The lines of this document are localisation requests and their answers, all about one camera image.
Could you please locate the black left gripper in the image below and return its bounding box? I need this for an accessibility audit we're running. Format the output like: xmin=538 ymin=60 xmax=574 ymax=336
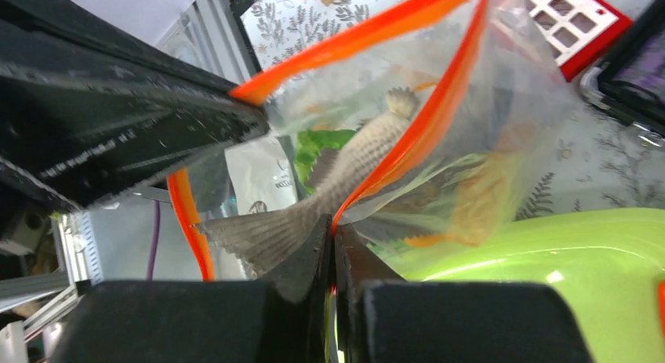
xmin=1 ymin=0 xmax=269 ymax=231

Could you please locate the green plastic tray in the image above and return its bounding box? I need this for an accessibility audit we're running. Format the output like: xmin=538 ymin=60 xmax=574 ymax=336
xmin=376 ymin=208 xmax=664 ymax=362

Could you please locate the clear zip top bag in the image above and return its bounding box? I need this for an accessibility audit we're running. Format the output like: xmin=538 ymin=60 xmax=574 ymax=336
xmin=167 ymin=0 xmax=575 ymax=281

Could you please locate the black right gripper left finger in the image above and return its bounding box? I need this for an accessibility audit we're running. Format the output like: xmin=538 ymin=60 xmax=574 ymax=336
xmin=50 ymin=216 xmax=332 ymax=362

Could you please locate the grey toy fish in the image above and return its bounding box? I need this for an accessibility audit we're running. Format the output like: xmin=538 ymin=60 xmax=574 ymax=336
xmin=195 ymin=88 xmax=420 ymax=277

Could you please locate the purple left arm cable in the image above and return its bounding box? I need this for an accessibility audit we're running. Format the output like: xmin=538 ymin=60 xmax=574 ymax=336
xmin=145 ymin=199 xmax=162 ymax=282

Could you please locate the fried chicken toy piece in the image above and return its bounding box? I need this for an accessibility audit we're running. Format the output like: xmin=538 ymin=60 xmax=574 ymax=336
xmin=403 ymin=152 xmax=525 ymax=248

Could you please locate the green toy cabbage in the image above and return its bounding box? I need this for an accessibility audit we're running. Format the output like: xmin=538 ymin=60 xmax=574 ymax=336
xmin=293 ymin=129 xmax=356 ymax=194

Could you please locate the black poker chip case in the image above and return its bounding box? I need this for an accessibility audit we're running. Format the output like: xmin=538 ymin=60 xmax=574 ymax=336
xmin=580 ymin=0 xmax=664 ymax=151

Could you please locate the red white window brick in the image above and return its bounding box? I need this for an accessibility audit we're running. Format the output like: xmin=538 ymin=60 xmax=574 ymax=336
xmin=525 ymin=0 xmax=632 ymax=82

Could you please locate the red toy apple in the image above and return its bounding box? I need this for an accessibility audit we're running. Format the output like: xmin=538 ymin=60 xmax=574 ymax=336
xmin=656 ymin=280 xmax=665 ymax=336

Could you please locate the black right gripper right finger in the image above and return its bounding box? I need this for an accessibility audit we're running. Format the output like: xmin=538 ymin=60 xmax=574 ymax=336
xmin=334 ymin=227 xmax=592 ymax=362

